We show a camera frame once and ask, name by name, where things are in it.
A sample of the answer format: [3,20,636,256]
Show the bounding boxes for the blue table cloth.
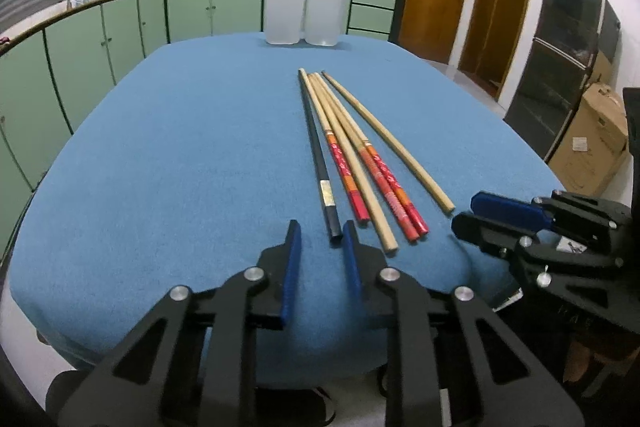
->
[9,34,560,386]

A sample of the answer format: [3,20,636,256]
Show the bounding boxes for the bamboo chopstick orange pattern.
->
[311,72,428,243]

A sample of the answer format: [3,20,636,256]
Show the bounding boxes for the white twin utensil holder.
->
[264,0,346,48]

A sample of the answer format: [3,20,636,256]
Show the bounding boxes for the black glass cabinet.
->
[504,0,620,160]

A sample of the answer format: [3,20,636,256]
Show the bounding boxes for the green lower kitchen cabinets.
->
[0,0,409,258]

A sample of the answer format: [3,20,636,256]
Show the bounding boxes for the cardboard box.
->
[549,82,628,197]

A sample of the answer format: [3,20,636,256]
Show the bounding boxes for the black chopstick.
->
[297,69,343,246]

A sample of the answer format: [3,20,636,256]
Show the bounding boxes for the open wooden doorway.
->
[459,0,529,98]

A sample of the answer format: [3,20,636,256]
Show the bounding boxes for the bamboo chopstick red pattern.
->
[306,74,370,225]

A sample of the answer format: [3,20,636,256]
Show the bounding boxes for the plain light bamboo chopstick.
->
[321,70,456,215]

